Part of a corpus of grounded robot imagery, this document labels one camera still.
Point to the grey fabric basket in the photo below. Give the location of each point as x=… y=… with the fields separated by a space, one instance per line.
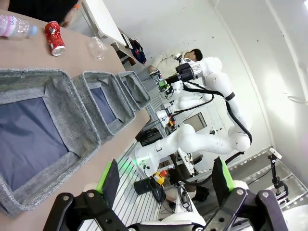
x=106 y=106
x=137 y=91
x=31 y=125

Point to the white desk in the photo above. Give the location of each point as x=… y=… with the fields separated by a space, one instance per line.
x=101 y=19

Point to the yellow emergency stop button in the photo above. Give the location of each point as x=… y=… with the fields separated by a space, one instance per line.
x=160 y=176

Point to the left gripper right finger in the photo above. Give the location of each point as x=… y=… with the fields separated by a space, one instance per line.
x=221 y=178

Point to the crushed red can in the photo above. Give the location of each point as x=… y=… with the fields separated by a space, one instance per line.
x=55 y=36

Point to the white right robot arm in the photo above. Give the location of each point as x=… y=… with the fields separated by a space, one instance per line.
x=216 y=79

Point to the white control cabinet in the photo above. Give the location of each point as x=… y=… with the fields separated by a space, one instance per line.
x=199 y=121

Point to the dark blue bag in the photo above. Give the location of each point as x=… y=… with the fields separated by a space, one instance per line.
x=139 y=51

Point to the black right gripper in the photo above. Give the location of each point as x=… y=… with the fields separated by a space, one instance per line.
x=174 y=80

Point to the black box under table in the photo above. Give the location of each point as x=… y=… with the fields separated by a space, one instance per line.
x=149 y=137

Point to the person in beige sweater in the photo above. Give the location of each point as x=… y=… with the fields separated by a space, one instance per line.
x=166 y=60

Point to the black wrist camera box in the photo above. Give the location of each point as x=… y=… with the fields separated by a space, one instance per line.
x=184 y=71

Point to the crushed clear plastic cup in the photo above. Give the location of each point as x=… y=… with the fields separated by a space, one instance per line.
x=96 y=48

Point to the person in brown trousers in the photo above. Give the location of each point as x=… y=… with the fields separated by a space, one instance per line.
x=187 y=185

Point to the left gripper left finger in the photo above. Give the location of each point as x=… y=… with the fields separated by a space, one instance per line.
x=109 y=178

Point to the black camera stand clamp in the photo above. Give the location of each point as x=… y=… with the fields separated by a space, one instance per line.
x=276 y=173

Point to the aluminium profile robot base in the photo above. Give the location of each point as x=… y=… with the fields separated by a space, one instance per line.
x=134 y=197

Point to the person's left hand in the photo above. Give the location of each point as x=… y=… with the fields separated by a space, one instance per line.
x=68 y=16

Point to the pink label plastic bottle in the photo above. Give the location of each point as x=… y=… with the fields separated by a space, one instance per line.
x=14 y=27

